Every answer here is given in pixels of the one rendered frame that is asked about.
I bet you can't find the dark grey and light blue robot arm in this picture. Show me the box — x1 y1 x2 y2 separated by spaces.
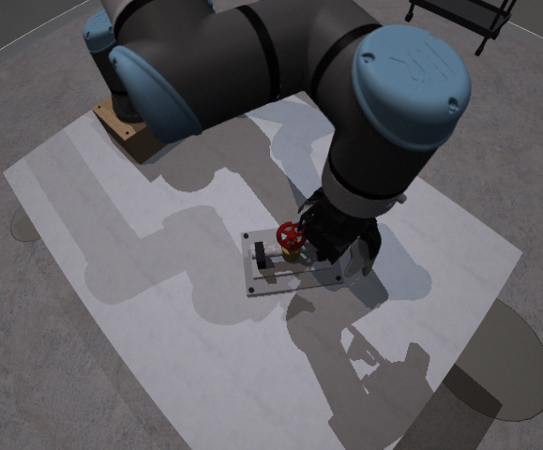
83 0 471 218

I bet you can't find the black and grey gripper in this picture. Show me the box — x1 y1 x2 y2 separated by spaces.
292 187 382 278

